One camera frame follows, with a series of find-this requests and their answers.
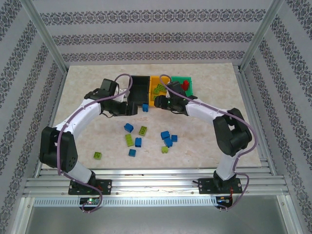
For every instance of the long green lego brick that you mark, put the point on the long green lego brick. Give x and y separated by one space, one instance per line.
129 140
160 87

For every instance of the red lego brick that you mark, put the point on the red lego brick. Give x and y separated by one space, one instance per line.
186 85

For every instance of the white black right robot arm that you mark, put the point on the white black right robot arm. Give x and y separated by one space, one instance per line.
202 111

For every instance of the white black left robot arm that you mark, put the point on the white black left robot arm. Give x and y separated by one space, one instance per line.
80 117

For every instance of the yellow plastic bin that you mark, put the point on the yellow plastic bin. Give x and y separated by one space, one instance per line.
154 83

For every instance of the black plastic bin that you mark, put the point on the black plastic bin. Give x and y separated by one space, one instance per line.
140 89

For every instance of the green plastic bin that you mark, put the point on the green plastic bin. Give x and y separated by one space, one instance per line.
178 78

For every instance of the small controller board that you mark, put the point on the small controller board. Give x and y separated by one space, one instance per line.
223 200
90 201

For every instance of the aluminium side rail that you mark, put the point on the aluminium side rail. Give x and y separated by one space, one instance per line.
253 114
54 107

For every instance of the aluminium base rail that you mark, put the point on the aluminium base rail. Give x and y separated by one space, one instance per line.
156 186

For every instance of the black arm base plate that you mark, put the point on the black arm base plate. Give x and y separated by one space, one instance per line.
104 186
206 186

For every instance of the aluminium frame post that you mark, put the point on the aluminium frame post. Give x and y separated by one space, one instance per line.
262 34
44 36

